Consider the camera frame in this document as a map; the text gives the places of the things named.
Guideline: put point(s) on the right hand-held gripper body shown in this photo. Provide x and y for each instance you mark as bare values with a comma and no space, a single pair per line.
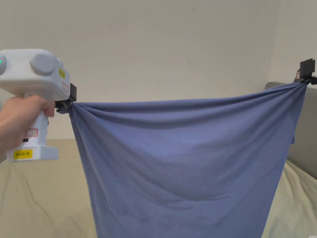
307,69

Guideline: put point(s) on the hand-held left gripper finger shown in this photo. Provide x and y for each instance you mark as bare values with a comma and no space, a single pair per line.
62,106

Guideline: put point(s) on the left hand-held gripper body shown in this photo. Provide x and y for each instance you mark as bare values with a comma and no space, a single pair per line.
32,74

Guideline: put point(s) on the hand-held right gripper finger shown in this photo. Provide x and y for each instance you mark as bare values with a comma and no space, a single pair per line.
309,81

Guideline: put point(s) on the blue shirt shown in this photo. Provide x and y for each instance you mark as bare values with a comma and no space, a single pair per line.
185,168

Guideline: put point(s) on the person's left hand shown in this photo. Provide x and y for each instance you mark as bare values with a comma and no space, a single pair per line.
19,119

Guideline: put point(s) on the grey padded headboard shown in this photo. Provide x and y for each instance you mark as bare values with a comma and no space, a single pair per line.
303,133

